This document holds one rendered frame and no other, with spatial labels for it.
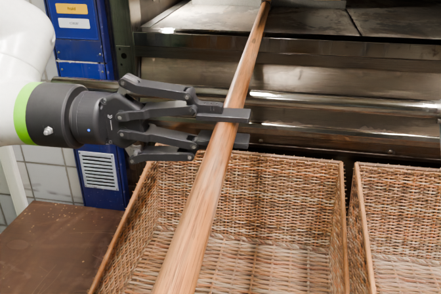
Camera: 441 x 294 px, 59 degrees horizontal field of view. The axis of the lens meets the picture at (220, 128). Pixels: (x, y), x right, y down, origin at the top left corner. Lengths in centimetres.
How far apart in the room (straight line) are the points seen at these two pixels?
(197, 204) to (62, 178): 113
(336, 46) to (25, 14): 71
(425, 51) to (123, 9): 78
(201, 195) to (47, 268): 93
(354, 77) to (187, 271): 88
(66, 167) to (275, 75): 77
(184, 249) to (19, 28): 45
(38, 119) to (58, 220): 87
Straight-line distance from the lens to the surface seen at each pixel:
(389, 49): 108
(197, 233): 34
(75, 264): 125
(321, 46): 105
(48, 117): 56
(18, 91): 60
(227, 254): 119
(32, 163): 150
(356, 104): 70
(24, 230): 142
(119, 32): 115
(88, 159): 133
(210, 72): 112
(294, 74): 110
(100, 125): 55
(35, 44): 66
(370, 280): 95
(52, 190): 152
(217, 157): 43
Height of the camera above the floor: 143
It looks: 27 degrees down
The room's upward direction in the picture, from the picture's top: straight up
